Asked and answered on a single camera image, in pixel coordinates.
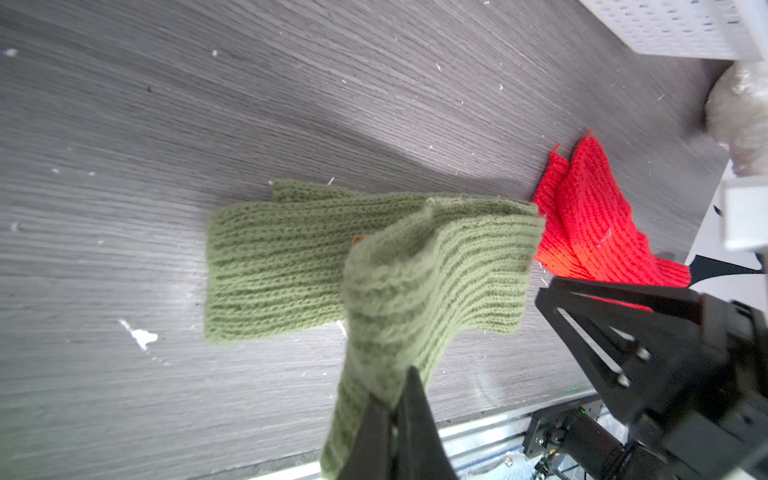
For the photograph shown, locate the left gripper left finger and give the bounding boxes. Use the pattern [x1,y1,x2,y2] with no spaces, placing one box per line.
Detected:
[337,395,394,480]

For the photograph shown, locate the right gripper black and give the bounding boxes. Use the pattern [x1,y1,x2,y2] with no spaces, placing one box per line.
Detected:
[535,278,767,479]

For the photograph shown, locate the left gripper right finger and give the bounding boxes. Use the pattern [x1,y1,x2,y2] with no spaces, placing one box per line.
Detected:
[394,366,457,480]

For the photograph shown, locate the green knitted scarf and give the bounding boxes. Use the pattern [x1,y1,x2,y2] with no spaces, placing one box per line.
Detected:
[204,180,545,479]

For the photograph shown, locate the red knitted scarf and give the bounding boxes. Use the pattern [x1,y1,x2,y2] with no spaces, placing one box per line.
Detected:
[533,133,691,288]

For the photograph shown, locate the white plastic basket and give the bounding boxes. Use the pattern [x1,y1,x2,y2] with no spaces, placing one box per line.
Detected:
[581,0,767,61]

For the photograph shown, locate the white teddy bear pink shirt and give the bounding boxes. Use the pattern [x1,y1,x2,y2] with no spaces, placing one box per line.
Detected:
[705,61,767,177]

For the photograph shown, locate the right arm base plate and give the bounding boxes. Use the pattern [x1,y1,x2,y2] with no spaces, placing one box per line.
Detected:
[522,395,604,458]

